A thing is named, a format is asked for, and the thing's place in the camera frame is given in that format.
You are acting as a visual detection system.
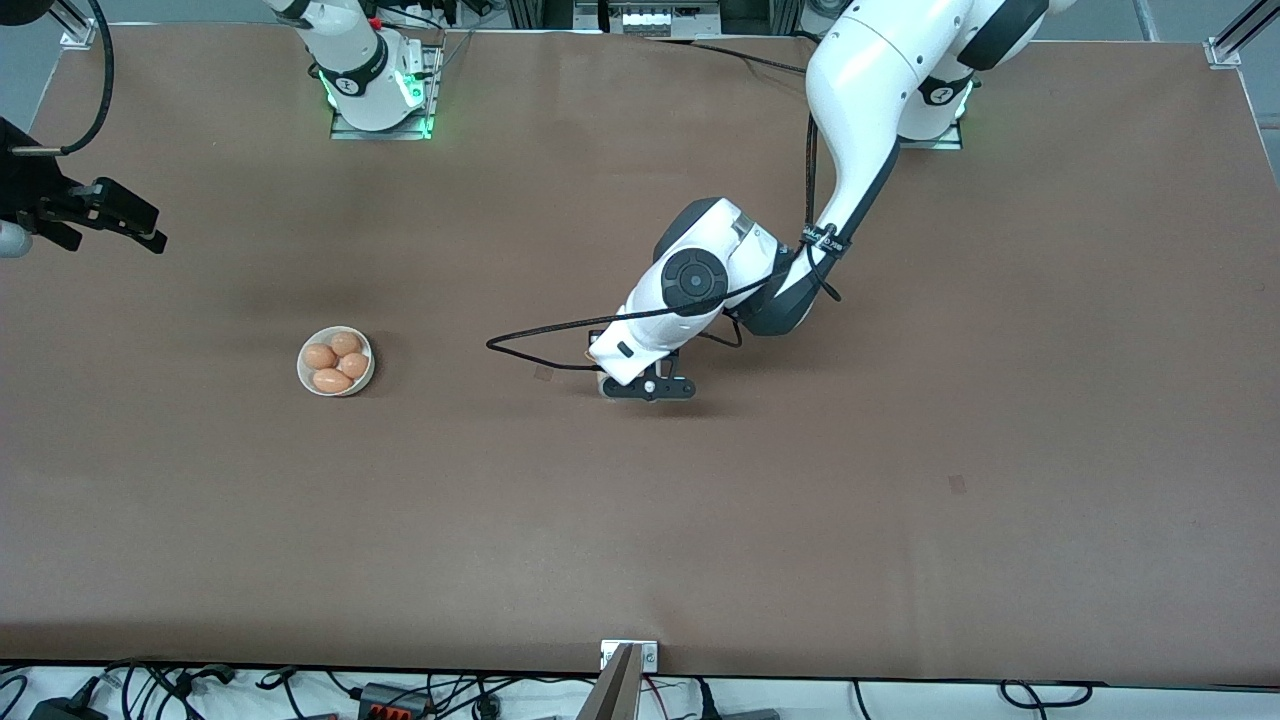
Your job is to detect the white power strip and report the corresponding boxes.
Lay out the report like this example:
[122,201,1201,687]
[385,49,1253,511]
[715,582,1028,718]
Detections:
[608,0,723,37]

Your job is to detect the long black table cable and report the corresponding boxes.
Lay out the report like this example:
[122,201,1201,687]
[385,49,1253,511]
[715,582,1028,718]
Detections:
[645,36,813,77]

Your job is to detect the grey camera support beam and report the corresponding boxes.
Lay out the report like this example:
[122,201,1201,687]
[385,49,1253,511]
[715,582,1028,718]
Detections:
[577,643,642,720]

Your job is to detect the black power adapter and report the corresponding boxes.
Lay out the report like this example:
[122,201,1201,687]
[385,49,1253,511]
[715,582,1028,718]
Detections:
[28,695,109,720]

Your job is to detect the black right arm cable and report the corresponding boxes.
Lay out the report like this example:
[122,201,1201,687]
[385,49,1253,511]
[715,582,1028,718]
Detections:
[8,0,113,157]

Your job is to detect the aluminium frame corner bracket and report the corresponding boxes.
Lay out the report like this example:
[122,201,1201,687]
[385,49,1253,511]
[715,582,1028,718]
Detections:
[58,0,98,49]
[1205,0,1280,69]

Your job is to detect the black looped cable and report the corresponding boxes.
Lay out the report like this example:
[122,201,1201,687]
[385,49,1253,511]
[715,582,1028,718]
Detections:
[1000,680,1096,707]

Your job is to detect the white bowl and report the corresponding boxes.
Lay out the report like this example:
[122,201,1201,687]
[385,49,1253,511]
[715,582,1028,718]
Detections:
[297,326,376,398]

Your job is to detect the silver mounting bracket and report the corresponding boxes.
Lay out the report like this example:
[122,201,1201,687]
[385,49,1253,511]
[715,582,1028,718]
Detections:
[600,640,659,672]

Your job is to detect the black cable bundle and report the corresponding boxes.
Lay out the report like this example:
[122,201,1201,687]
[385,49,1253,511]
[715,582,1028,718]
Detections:
[100,658,236,703]

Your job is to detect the black box orange terminals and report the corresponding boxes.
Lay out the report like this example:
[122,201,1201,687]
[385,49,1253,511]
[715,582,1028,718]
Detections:
[355,683,438,720]

